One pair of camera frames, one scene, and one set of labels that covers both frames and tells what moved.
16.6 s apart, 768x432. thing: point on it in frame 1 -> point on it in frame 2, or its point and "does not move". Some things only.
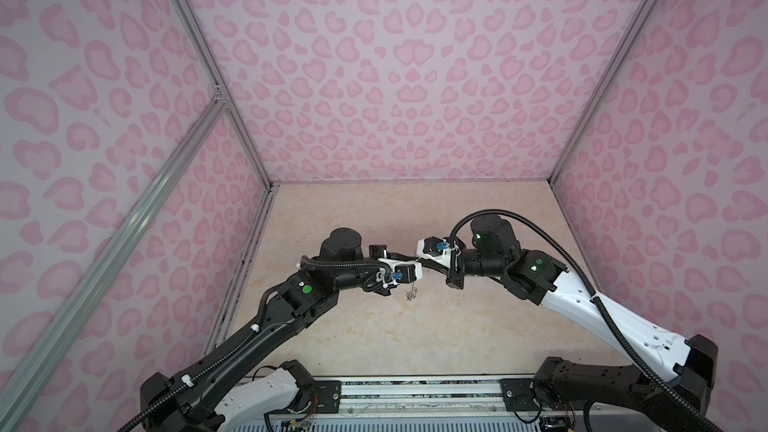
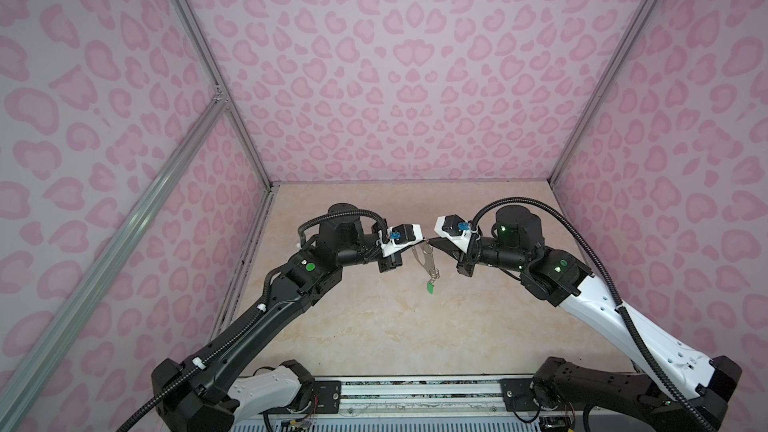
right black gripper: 454,280 -> 465,265
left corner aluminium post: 207,54 does not move
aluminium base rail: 440,403 does not move
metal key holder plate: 412,294 -> 428,263
